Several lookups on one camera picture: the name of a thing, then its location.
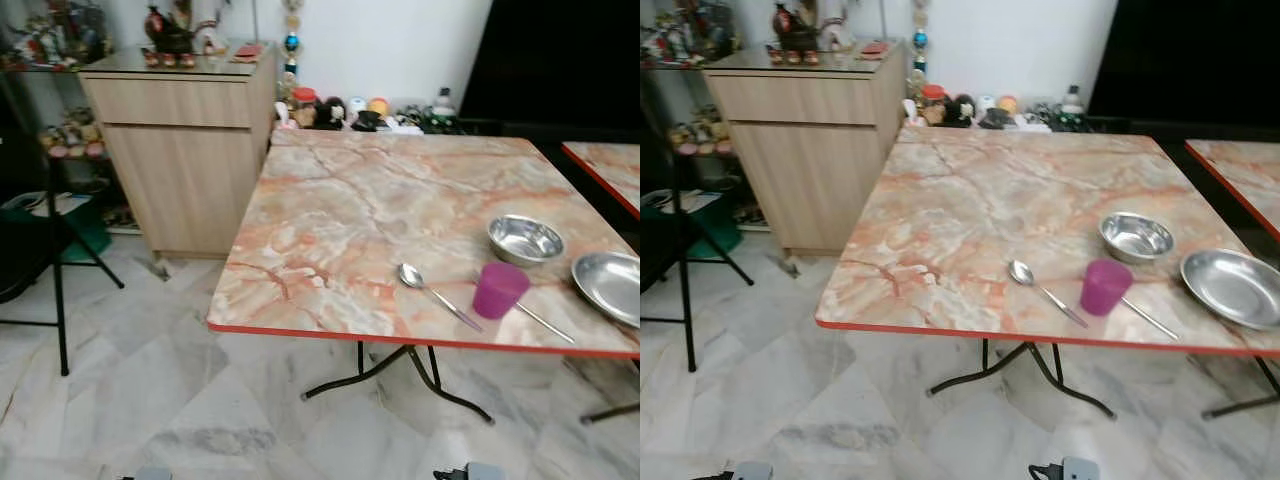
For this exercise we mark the steel plate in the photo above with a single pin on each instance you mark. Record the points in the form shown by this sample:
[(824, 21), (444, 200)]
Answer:
[(610, 285), (1235, 288)]

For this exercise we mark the marble-pattern table with red edge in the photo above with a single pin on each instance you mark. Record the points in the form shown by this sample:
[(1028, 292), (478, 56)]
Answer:
[(1245, 170), (612, 165)]

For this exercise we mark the green storage box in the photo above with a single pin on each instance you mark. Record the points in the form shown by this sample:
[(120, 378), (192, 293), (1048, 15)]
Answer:
[(722, 225), (92, 232)]

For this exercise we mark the steel bowl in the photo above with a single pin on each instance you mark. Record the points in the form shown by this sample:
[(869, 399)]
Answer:
[(525, 240), (1136, 238)]

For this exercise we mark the purple plastic cup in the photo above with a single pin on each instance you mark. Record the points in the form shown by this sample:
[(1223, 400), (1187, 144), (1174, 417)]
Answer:
[(498, 292), (1104, 290)]

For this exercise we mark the light wooden cabinet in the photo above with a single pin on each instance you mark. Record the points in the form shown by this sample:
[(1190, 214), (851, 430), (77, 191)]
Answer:
[(190, 170), (815, 165)]

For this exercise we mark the black screen panel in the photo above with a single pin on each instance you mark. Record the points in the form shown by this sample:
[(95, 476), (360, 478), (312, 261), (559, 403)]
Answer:
[(550, 60), (1185, 60)]

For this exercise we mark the colourful figurine cluster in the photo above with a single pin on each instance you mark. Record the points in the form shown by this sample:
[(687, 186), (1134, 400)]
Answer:
[(55, 35), (690, 32)]

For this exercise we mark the steel spoon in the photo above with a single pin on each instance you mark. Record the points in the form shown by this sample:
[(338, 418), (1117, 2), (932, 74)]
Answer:
[(410, 275), (1020, 272)]

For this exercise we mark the bottle with white cap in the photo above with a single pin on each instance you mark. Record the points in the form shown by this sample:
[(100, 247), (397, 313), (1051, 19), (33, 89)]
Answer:
[(1072, 108), (444, 110)]

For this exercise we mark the rooster figurine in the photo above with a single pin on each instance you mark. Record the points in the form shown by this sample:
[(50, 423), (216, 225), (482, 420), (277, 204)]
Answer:
[(797, 30), (168, 32)]

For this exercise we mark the marble-pattern folding table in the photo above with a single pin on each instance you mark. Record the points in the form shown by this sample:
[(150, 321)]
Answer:
[(350, 220), (960, 215)]

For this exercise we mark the red flat packet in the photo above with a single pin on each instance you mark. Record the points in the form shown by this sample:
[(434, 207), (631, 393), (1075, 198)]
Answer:
[(874, 48), (248, 51)]

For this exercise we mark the jar with red lid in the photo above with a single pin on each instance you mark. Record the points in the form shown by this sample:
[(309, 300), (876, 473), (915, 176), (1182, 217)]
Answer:
[(933, 105), (303, 108)]

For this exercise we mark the black plush toy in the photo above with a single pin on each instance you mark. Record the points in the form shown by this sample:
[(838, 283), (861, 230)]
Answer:
[(331, 113), (963, 110)]

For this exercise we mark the hanging bead ornament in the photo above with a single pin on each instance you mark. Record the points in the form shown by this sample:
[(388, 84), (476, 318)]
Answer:
[(291, 42), (920, 40)]

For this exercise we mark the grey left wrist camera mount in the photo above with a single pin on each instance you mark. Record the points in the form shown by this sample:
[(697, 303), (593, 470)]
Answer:
[(752, 472), (153, 474)]

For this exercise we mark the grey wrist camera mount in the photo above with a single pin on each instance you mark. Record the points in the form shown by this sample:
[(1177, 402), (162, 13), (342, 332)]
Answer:
[(487, 472), (153, 474), (752, 472), (1080, 470)]

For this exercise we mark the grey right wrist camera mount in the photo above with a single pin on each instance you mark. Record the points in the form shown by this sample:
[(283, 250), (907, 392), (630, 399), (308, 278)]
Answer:
[(1080, 470), (487, 472)]

